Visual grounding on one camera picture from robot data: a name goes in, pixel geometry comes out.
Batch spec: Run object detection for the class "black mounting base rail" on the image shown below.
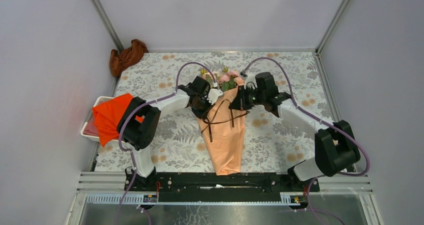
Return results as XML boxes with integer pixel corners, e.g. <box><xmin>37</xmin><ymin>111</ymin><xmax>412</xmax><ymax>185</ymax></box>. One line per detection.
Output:
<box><xmin>124</xmin><ymin>171</ymin><xmax>320</xmax><ymax>203</ymax></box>

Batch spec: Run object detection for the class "peach wrapping paper sheet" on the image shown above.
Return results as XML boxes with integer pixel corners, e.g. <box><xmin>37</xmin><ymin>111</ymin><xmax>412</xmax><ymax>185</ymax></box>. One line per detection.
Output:
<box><xmin>197</xmin><ymin>88</ymin><xmax>248</xmax><ymax>176</ymax></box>

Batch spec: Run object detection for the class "pink fake flower bunch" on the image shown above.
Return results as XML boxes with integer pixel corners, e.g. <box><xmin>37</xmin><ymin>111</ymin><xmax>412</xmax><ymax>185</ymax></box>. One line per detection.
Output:
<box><xmin>216</xmin><ymin>66</ymin><xmax>245</xmax><ymax>92</ymax></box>

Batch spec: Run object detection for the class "white plastic basket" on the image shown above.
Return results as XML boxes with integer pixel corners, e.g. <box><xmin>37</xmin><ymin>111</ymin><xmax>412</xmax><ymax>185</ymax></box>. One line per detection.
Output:
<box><xmin>80</xmin><ymin>96</ymin><xmax>113</xmax><ymax>142</ymax></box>

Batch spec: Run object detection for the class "brown cloth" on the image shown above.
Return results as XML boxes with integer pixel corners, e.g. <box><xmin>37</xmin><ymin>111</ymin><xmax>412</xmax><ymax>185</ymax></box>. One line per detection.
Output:
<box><xmin>109</xmin><ymin>39</ymin><xmax>149</xmax><ymax>78</ymax></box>

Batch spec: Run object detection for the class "orange cloth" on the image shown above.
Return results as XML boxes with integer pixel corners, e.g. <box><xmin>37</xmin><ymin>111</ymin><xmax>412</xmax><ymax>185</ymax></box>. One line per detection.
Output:
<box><xmin>92</xmin><ymin>93</ymin><xmax>134</xmax><ymax>147</ymax></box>

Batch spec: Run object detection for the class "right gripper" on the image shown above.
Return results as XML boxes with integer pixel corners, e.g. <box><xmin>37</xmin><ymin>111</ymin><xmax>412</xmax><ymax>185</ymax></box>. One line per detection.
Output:
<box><xmin>229</xmin><ymin>85</ymin><xmax>266</xmax><ymax>112</ymax></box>

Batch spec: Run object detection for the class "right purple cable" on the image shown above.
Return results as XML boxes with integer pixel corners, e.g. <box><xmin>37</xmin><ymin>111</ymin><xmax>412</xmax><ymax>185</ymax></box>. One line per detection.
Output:
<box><xmin>240</xmin><ymin>56</ymin><xmax>371</xmax><ymax>225</ymax></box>

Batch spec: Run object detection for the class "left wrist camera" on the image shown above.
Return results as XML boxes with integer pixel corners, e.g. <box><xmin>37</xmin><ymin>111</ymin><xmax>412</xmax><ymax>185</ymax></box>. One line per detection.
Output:
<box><xmin>207</xmin><ymin>88</ymin><xmax>224</xmax><ymax>105</ymax></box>

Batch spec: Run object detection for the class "dark brown ribbon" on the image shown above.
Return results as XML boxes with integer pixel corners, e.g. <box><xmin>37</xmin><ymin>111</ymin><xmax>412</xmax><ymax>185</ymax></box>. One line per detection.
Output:
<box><xmin>200</xmin><ymin>99</ymin><xmax>251</xmax><ymax>144</ymax></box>

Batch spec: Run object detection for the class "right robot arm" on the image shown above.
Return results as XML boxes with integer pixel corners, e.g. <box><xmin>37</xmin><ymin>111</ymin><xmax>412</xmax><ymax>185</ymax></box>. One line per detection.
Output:
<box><xmin>229</xmin><ymin>72</ymin><xmax>361</xmax><ymax>191</ymax></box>

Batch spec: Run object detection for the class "floral patterned table mat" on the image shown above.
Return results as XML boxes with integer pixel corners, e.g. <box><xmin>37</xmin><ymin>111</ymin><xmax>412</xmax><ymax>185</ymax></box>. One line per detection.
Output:
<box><xmin>115</xmin><ymin>51</ymin><xmax>332</xmax><ymax>173</ymax></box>

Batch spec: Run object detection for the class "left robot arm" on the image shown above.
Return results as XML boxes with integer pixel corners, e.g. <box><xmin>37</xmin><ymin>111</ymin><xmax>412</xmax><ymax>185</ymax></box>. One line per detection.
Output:
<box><xmin>116</xmin><ymin>76</ymin><xmax>224</xmax><ymax>191</ymax></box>

